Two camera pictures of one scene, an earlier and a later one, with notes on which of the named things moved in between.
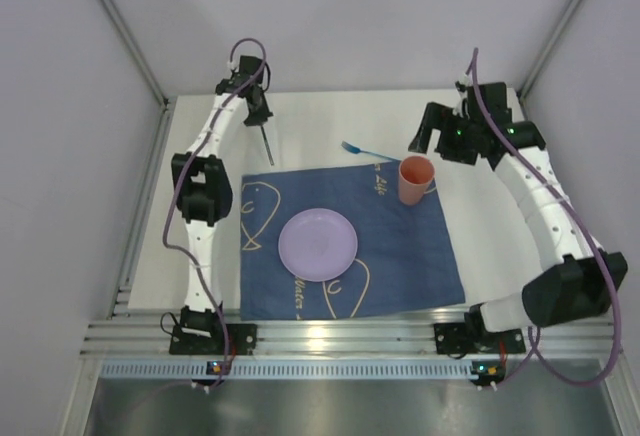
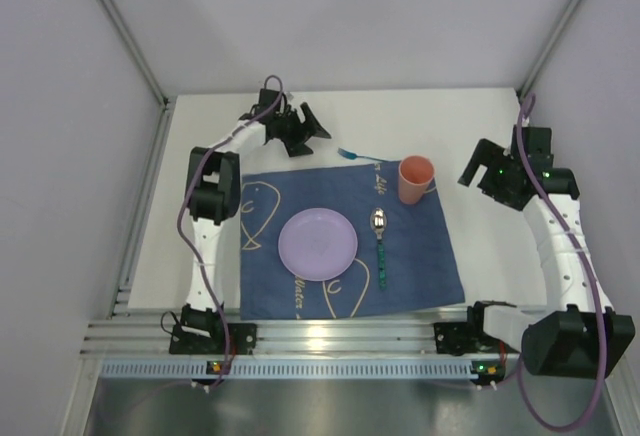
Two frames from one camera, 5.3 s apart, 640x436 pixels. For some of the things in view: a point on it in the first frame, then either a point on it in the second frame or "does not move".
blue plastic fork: x=357 y=150 -> x=352 y=156
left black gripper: x=257 y=116 -> x=298 y=129
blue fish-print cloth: x=404 y=257 does not move
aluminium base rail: x=151 y=336 does not move
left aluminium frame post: x=164 y=97 does not move
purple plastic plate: x=318 y=244 does not move
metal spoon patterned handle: x=271 y=160 -> x=378 y=220
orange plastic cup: x=416 y=177 does not move
